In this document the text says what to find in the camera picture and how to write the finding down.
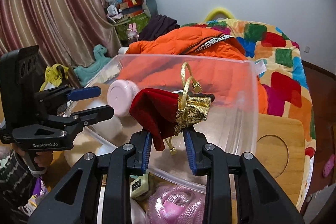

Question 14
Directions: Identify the orange jacket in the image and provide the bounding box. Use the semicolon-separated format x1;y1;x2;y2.
126;26;268;114

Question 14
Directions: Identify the white green mahjong tile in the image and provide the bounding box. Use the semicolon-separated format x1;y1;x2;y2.
130;174;149;198

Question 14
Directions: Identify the teal plush toy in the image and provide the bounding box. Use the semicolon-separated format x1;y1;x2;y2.
73;44;112;86

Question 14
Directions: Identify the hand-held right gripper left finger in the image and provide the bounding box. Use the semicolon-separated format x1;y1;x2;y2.
28;131;153;224

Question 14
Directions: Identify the colourful patchwork blanket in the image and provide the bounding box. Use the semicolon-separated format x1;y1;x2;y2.
202;18;318;214

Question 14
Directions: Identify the grey plush cushion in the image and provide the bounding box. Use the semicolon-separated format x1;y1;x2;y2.
136;0;159;17

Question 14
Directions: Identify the pink round jar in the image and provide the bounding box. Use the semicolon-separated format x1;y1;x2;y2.
107;79;139;117

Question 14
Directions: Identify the striped pink curtain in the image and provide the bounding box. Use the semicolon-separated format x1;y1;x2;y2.
0;0;124;88

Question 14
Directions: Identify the pink shoe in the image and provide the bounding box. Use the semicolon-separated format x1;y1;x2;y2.
323;157;335;177

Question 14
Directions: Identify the pile of toys and boxes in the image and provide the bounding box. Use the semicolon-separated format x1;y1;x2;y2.
106;0;151;41

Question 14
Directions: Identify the clear plastic storage box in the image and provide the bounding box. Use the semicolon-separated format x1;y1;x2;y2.
84;53;260;193

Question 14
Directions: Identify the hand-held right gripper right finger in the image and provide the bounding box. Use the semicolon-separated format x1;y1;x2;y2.
183;130;305;224

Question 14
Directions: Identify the pink knit pouch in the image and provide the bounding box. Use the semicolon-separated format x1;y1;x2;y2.
147;185;207;224

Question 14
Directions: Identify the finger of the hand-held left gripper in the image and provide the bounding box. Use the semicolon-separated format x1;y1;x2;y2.
50;105;115;133
34;86;102;114

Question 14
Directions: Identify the red and gold velvet pouch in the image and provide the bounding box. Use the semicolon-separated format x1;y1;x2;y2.
129;62;215;157

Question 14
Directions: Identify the person's left forearm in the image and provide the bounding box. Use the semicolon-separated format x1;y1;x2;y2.
0;150;36;214

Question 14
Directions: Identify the person's left hand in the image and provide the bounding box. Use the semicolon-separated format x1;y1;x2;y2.
34;151;54;171

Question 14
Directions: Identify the white radiator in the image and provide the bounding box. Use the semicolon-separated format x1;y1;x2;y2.
307;183;336;211

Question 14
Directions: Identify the yellow ring cushion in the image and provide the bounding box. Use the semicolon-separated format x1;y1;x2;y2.
204;7;235;22

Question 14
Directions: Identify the wooden desk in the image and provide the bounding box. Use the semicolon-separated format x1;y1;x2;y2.
63;114;312;224

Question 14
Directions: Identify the yellow cloth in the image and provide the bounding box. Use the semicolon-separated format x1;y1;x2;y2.
45;64;69;84

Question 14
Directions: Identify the dark purple cloth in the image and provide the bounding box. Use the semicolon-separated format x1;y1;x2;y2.
138;15;180;41

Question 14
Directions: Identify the pink bunny toy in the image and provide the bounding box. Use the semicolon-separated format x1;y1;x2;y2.
127;22;139;39

